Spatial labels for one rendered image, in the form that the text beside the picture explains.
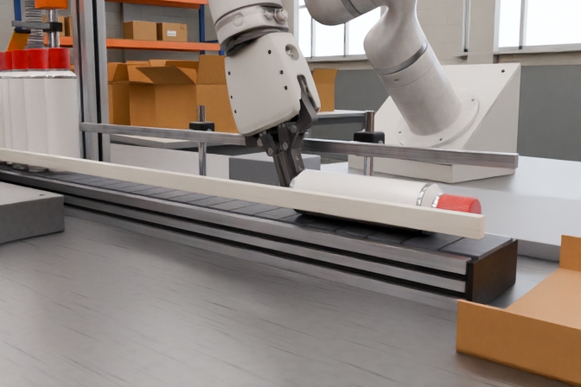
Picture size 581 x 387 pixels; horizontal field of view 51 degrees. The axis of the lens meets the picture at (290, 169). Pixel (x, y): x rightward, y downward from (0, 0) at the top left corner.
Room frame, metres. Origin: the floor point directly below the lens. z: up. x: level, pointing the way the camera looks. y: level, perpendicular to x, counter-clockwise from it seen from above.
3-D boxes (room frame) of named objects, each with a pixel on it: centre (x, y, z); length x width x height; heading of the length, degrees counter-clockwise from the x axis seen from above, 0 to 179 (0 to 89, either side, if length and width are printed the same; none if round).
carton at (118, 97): (3.60, 0.99, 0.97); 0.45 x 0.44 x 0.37; 132
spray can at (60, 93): (1.02, 0.38, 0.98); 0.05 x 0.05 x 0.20
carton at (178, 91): (2.99, 0.44, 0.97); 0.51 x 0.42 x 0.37; 134
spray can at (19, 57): (1.08, 0.46, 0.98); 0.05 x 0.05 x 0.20
